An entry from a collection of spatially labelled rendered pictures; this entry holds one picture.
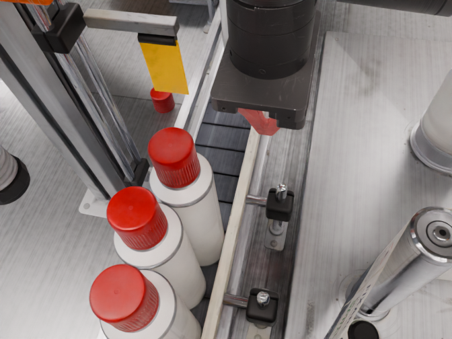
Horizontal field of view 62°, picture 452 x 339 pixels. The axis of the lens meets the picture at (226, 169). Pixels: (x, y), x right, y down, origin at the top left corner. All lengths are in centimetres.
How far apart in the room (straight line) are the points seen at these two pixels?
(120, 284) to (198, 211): 10
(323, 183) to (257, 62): 26
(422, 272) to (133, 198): 20
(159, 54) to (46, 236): 35
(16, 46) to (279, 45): 20
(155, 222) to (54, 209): 35
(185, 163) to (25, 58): 16
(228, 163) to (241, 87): 24
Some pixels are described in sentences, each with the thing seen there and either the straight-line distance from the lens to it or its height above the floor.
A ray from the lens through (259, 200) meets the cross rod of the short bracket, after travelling 43.
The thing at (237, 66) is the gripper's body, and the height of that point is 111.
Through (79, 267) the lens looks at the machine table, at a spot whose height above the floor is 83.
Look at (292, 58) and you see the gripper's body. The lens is 26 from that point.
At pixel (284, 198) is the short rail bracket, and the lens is 41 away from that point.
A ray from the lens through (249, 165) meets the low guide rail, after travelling 45.
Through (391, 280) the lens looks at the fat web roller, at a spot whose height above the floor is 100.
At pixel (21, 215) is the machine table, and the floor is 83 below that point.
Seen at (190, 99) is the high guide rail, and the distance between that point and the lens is 46.
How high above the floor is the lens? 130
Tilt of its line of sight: 59 degrees down
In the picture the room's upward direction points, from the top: 7 degrees counter-clockwise
